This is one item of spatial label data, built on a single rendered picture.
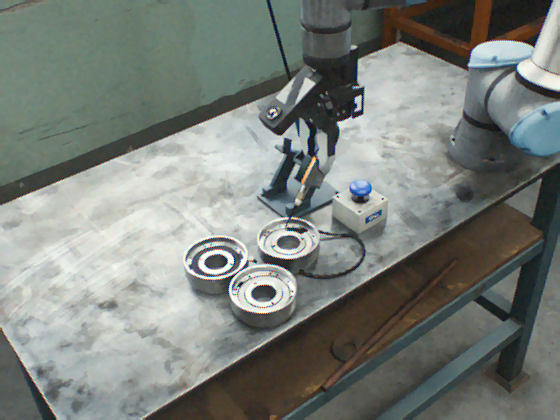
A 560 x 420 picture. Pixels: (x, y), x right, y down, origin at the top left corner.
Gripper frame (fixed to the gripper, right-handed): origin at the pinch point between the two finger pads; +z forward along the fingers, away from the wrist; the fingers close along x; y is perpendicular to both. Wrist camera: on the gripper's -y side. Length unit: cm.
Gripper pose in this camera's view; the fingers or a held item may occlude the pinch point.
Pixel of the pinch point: (315, 165)
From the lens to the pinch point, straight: 116.3
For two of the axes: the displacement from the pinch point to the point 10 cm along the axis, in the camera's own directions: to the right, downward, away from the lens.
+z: 0.4, 7.9, 6.2
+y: 8.0, -3.9, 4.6
